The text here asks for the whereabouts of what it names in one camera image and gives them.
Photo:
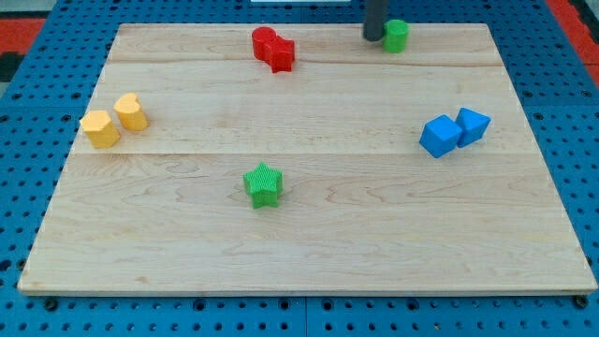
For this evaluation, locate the green star block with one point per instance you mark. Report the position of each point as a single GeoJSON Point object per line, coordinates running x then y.
{"type": "Point", "coordinates": [263, 185]}

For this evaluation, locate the red star block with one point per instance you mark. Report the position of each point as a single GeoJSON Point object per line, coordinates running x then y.
{"type": "Point", "coordinates": [279, 54]}

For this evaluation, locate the wooden board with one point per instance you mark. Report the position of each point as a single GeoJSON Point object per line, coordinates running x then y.
{"type": "Point", "coordinates": [365, 210]}

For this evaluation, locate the red cylinder block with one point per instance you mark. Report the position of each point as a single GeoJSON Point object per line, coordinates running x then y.
{"type": "Point", "coordinates": [262, 38]}

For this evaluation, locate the blue cube block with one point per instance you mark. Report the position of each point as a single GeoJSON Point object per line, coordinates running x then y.
{"type": "Point", "coordinates": [440, 136]}

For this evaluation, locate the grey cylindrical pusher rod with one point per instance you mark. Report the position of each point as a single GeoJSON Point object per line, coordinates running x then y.
{"type": "Point", "coordinates": [375, 14]}

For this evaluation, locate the green cylinder block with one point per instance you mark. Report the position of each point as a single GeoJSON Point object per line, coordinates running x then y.
{"type": "Point", "coordinates": [395, 36]}

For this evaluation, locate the blue triangle block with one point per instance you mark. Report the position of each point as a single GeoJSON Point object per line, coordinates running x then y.
{"type": "Point", "coordinates": [473, 125]}

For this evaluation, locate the yellow heart block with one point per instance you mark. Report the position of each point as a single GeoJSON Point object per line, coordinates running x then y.
{"type": "Point", "coordinates": [130, 112]}

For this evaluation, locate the yellow hexagon block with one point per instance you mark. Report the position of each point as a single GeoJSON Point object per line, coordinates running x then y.
{"type": "Point", "coordinates": [99, 129]}

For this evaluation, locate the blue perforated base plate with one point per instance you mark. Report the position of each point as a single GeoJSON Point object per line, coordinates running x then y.
{"type": "Point", "coordinates": [46, 97]}

